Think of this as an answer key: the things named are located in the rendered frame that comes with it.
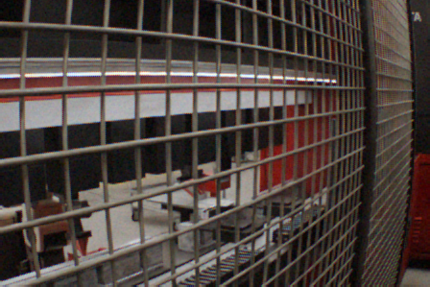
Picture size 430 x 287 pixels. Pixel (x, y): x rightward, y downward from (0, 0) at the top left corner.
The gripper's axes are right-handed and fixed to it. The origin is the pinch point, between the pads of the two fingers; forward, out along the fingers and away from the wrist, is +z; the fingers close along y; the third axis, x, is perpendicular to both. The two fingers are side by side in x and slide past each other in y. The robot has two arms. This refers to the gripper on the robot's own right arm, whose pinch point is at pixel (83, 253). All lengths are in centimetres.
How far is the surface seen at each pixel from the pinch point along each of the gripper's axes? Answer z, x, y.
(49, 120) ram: -43, -53, 53
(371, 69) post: -35, -66, 126
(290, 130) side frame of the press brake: -31, 120, 44
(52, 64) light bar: -49, -71, 75
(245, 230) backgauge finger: -5, -3, 71
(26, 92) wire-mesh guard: -33, -121, 123
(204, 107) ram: -43, 16, 56
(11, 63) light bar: -50, -81, 75
